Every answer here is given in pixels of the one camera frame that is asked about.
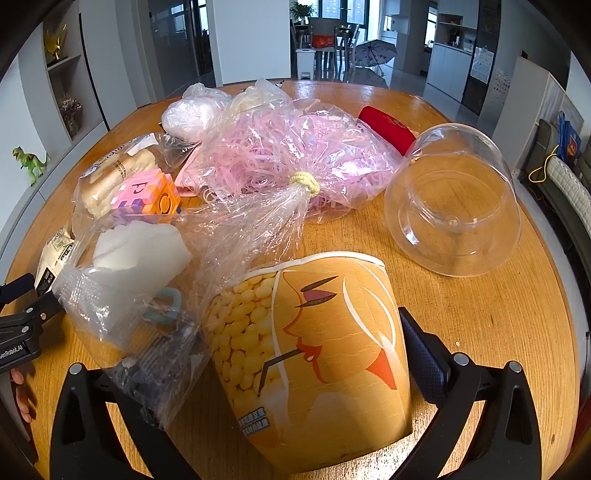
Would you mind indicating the red bag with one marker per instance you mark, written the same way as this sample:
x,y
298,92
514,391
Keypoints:
x,y
323,41

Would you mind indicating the bread in clear wrapper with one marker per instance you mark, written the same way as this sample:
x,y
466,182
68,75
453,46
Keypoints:
x,y
104,184

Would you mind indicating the red case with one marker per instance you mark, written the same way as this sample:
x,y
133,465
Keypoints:
x,y
388,129

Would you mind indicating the glass door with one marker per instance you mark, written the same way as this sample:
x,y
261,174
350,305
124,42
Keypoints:
x,y
180,46

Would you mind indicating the cream crumpled plastic bag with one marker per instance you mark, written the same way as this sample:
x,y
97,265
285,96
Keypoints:
x,y
244,99

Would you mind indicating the beige snack packet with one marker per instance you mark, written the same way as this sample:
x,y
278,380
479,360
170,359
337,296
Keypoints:
x,y
53,249

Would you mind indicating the white foam block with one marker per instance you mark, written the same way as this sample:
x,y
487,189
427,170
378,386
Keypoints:
x,y
134,251

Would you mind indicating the potted plant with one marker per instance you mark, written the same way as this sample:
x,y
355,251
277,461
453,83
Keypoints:
x,y
302,10

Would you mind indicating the white wall shelf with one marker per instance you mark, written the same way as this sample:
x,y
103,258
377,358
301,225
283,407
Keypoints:
x,y
92,106

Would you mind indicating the clear plastic jar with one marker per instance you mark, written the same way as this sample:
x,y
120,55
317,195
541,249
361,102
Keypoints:
x,y
452,207

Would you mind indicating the green sofa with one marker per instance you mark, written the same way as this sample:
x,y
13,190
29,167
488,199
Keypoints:
x,y
545,138

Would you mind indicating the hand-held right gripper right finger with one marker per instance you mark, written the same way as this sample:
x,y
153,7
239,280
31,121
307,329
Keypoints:
x,y
422,350

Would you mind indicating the gold eagle statue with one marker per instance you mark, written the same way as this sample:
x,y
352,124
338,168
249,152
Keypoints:
x,y
55,44

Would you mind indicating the white board panel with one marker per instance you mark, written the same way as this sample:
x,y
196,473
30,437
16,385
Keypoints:
x,y
521,115

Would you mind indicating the dining chair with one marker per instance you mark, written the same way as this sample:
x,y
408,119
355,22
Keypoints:
x,y
346,41
302,34

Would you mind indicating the wall calendar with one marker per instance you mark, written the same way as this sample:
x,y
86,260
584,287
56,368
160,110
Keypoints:
x,y
482,64

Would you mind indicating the colourful foam puzzle cube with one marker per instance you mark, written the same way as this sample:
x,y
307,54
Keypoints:
x,y
138,189

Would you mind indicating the blue bag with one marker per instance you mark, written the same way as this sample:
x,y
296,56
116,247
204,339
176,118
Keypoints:
x,y
569,138

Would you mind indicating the open patterned umbrella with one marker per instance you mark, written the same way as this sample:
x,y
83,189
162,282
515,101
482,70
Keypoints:
x,y
374,53

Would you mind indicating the white quilted cushion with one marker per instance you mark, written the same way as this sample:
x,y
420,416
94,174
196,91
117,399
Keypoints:
x,y
570,184

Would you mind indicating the teal plastic clip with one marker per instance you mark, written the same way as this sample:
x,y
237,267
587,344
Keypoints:
x,y
173,300

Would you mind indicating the green dinosaur toy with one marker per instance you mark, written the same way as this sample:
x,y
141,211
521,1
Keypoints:
x,y
30,161

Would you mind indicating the white trash bin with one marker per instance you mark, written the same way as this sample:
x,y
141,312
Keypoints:
x,y
304,64

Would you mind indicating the white cabinet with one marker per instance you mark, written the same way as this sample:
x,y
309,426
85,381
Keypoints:
x,y
448,69

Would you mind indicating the white crumpled plastic bag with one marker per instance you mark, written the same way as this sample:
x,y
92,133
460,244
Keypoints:
x,y
189,117

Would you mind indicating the person's left hand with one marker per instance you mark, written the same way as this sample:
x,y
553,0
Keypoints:
x,y
27,404

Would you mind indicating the dried flowers in vase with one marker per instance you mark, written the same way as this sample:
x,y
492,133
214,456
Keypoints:
x,y
70,110

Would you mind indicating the clear plastic bag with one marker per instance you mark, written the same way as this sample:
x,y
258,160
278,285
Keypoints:
x,y
106,314

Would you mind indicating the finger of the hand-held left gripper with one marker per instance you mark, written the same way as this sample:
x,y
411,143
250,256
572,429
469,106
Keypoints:
x,y
21,284
41,309

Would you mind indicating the wall poster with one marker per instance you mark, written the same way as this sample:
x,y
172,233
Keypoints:
x,y
502,85

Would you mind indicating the clear bag of pink shreds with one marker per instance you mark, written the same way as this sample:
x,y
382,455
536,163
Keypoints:
x,y
286,143

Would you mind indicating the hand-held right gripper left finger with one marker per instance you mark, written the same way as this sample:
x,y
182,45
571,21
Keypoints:
x,y
90,381

